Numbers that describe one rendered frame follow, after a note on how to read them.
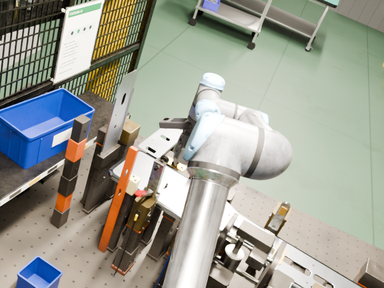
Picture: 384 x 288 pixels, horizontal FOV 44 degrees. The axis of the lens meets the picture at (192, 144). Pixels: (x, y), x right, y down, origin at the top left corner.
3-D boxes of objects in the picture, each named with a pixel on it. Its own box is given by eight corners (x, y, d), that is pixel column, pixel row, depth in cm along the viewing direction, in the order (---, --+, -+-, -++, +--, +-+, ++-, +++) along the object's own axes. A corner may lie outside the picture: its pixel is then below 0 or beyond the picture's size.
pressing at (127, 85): (118, 144, 183) (140, 68, 165) (100, 156, 174) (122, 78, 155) (116, 143, 184) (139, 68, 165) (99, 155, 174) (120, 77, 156)
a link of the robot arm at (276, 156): (317, 150, 98) (268, 106, 145) (268, 135, 97) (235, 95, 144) (297, 199, 101) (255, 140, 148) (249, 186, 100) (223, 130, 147)
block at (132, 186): (117, 248, 181) (141, 178, 161) (112, 253, 179) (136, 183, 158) (110, 243, 182) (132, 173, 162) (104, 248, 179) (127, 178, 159)
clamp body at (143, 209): (134, 266, 178) (160, 199, 158) (119, 282, 170) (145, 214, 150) (120, 256, 179) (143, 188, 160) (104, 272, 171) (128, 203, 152)
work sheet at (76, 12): (89, 68, 193) (105, -2, 176) (52, 86, 175) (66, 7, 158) (86, 67, 193) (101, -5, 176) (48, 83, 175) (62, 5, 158)
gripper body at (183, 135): (195, 158, 157) (207, 129, 150) (174, 146, 158) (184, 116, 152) (204, 148, 163) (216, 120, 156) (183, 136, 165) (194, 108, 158)
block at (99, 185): (104, 200, 200) (121, 145, 183) (87, 215, 190) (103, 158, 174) (99, 196, 200) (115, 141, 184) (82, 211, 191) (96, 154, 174)
